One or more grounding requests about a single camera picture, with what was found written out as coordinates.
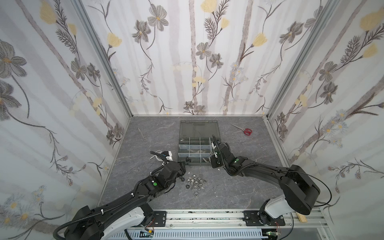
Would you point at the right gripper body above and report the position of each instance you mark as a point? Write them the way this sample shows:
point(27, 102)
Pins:
point(216, 152)

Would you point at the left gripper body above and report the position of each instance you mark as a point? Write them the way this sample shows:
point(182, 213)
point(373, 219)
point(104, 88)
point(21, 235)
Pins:
point(181, 168)

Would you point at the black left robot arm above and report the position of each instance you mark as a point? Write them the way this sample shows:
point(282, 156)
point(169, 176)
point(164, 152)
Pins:
point(130, 210)

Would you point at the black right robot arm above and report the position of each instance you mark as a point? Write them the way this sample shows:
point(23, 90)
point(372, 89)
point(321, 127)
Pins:
point(300, 192)

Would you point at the grey plastic organizer box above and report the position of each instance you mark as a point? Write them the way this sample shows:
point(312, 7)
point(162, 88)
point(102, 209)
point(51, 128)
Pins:
point(195, 142)

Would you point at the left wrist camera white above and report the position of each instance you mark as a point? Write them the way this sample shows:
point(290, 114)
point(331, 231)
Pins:
point(168, 155)

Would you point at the red handled scissors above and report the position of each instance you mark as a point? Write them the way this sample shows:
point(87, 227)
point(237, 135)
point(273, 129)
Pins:
point(246, 131)

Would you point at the aluminium mounting rail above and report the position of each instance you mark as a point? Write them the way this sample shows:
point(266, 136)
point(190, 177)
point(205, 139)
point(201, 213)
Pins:
point(229, 219)

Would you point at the white perforated cable duct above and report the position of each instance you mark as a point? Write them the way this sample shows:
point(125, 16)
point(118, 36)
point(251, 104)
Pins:
point(192, 234)

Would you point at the wooden block on rail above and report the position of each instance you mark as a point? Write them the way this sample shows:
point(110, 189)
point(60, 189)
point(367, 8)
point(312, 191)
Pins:
point(302, 218)

